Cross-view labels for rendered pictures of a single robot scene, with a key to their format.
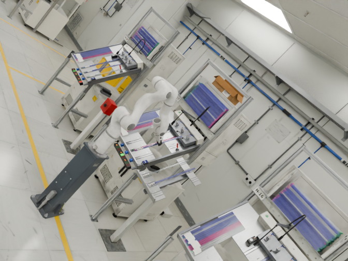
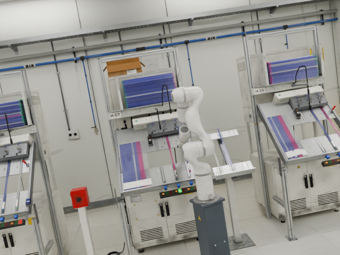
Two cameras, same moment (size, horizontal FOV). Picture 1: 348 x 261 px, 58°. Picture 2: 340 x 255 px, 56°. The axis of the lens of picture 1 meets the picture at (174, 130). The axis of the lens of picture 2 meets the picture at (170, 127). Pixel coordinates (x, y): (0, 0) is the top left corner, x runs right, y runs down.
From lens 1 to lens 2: 221 cm
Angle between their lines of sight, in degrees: 42
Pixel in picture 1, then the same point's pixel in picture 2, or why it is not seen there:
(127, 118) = (209, 143)
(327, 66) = not seen: outside the picture
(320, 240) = (313, 69)
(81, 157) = (212, 218)
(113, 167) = (152, 221)
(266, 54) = (65, 25)
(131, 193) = not seen: hidden behind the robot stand
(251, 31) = (22, 19)
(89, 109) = (43, 233)
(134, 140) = (161, 174)
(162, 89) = (198, 92)
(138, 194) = not seen: hidden behind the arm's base
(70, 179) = (225, 242)
